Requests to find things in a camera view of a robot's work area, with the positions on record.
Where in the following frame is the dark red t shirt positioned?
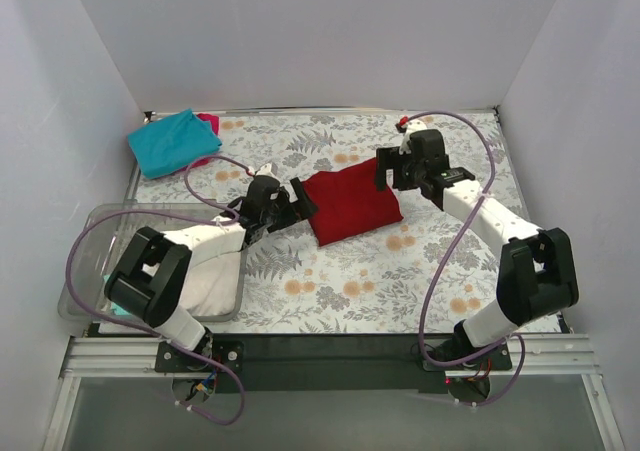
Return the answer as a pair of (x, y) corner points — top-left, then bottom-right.
(302, 158), (403, 247)

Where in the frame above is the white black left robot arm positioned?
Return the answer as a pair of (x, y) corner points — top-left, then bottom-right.
(104, 175), (318, 351)

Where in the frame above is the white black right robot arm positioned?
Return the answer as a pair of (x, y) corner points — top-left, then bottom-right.
(374, 129), (579, 368)

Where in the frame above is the white t shirt in bin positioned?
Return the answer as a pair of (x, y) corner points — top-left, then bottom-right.
(179, 252), (244, 322)

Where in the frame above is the folded pink t shirt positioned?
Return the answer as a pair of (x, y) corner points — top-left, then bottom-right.
(193, 113), (221, 167)

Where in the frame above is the floral patterned table mat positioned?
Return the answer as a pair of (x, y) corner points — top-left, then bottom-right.
(97, 111), (562, 335)

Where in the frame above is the folded teal t shirt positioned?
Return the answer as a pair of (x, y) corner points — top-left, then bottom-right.
(127, 109), (202, 179)

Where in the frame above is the clear plastic bin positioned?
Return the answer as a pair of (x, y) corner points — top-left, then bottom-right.
(71, 202), (219, 323)

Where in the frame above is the light teal t shirt in bin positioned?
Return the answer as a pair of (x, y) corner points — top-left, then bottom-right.
(103, 274), (130, 317)

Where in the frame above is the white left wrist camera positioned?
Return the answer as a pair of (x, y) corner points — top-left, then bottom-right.
(249, 162), (277, 179)

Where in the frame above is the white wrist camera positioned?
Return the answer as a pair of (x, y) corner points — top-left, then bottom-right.
(396, 116), (427, 154)
(249, 162), (277, 179)

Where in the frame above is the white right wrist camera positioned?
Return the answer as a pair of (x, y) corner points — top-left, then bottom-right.
(396, 116), (427, 154)

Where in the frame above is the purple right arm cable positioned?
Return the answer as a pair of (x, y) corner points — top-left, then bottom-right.
(407, 110), (525, 408)

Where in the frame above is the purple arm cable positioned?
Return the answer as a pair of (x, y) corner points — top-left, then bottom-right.
(64, 154), (261, 426)
(407, 110), (525, 408)

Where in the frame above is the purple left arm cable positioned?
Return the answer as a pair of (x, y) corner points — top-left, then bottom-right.
(64, 154), (261, 426)

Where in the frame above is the aluminium frame rail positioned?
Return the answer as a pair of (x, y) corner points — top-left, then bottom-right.
(42, 336), (173, 450)

